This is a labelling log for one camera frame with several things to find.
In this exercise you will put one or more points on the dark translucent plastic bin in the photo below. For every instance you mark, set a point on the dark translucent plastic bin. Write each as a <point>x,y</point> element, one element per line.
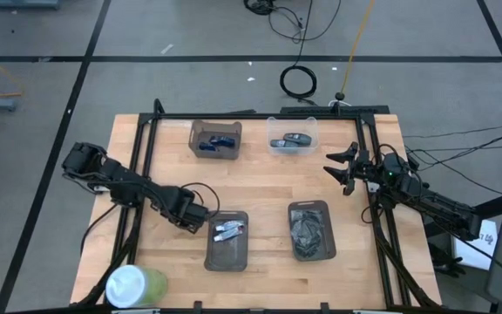
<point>328,235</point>
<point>227,257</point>

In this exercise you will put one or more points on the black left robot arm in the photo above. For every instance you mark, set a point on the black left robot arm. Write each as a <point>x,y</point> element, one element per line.
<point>120,179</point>

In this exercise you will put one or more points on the dark grey roll-on deodorant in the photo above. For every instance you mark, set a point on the dark grey roll-on deodorant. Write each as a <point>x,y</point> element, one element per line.
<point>298,138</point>

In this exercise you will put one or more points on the green canister with white lid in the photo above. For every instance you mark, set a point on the green canister with white lid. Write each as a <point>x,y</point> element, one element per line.
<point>146,285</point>

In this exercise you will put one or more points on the dark blue travel tube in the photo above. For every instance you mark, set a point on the dark blue travel tube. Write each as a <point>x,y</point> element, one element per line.
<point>224,141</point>
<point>207,147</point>

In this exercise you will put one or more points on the black grey gadget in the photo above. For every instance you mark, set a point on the black grey gadget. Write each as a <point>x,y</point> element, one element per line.
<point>281,143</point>

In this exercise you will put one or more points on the white printed box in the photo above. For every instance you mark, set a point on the white printed box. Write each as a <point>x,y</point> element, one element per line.
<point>473,257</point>

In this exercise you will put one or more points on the small black round stand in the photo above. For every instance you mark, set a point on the small black round stand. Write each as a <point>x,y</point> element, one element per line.
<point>341,96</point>

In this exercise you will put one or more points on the clear plastic bin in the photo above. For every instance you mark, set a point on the clear plastic bin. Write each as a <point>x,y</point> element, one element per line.
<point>277,126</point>

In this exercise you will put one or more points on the white toothpaste tube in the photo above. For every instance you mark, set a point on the white toothpaste tube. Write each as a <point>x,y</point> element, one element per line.
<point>227,236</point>
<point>237,225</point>
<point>223,227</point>

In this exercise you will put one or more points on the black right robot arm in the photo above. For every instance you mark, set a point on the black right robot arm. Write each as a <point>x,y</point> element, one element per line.
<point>434,202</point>

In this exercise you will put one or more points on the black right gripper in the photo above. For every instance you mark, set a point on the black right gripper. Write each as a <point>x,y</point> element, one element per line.
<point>366,172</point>

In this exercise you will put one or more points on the black item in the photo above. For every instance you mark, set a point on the black item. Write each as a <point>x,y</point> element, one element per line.
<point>305,233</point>

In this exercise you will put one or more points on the black equipment foot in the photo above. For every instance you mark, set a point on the black equipment foot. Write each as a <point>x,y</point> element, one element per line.
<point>447,264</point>

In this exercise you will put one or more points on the black metal table frame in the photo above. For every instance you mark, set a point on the black metal table frame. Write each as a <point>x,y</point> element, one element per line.
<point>255,116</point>

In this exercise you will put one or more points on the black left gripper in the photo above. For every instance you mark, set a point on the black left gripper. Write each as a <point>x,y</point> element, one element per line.
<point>181,205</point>

